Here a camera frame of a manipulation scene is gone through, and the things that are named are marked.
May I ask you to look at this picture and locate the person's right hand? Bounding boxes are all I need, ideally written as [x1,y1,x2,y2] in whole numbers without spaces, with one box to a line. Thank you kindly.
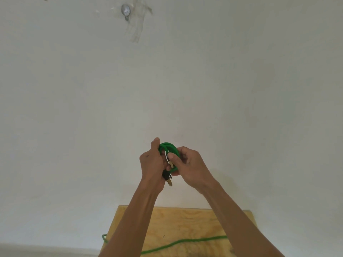
[167,146,218,196]

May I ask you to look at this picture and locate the person's left hand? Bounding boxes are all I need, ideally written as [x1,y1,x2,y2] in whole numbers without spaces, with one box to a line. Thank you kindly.
[139,137,168,196]

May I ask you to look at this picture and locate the green cable with black plug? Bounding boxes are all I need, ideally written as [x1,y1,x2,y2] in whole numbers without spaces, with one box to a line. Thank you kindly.
[101,142,229,255]

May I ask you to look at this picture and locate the person's left forearm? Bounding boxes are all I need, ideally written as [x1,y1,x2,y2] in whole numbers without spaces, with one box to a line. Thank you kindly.
[98,181,162,257]

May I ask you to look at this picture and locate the person's right forearm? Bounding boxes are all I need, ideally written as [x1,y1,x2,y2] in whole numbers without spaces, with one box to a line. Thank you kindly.
[200,180,286,257]

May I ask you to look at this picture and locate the clear tape strips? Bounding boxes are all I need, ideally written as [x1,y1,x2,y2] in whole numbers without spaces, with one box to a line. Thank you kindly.
[112,0,153,43]

